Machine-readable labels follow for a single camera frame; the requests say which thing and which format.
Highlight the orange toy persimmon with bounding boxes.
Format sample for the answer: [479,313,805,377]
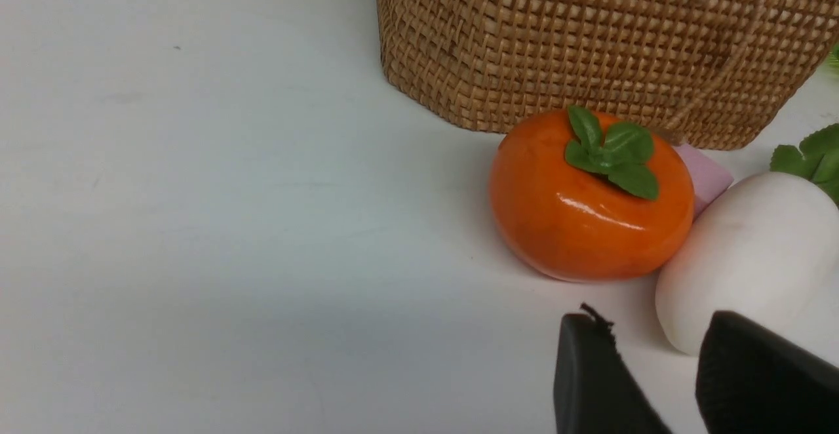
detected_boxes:
[488,106,695,283]

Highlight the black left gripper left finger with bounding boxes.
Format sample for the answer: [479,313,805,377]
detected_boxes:
[553,304,671,433]

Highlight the woven wicker basket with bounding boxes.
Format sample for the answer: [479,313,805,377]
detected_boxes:
[376,0,838,150]

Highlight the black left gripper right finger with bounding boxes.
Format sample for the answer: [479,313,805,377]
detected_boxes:
[695,311,838,433]

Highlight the pink foam cube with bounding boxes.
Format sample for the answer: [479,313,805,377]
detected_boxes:
[674,144,734,220]

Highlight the white toy radish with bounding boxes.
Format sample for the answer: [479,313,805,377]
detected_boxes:
[655,124,839,357]

